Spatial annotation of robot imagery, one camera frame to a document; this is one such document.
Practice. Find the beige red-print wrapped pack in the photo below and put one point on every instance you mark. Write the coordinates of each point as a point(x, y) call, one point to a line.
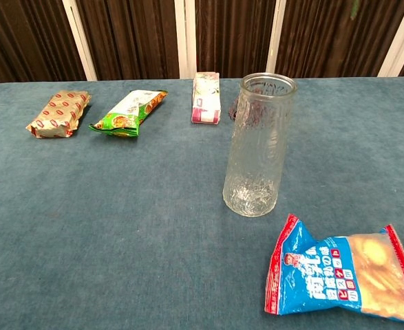
point(58, 113)

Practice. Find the dark red artificial grapes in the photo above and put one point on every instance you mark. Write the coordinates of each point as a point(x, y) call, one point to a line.
point(233, 108)

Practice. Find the green white snack bag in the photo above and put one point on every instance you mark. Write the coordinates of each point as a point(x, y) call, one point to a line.
point(126, 115)

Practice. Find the blue biscuit snack bag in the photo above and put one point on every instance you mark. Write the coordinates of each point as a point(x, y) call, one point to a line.
point(325, 275)

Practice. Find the blue felt table cloth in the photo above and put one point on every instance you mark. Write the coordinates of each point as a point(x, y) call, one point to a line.
point(119, 223)

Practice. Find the white frame post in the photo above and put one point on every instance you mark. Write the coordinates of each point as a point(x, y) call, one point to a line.
point(276, 34)
point(79, 41)
point(185, 38)
point(399, 38)

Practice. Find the pink floral tissue pack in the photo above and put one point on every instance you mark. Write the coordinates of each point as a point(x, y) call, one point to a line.
point(205, 99)

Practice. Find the clear textured glass vase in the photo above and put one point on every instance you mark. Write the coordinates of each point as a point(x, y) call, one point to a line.
point(256, 154)

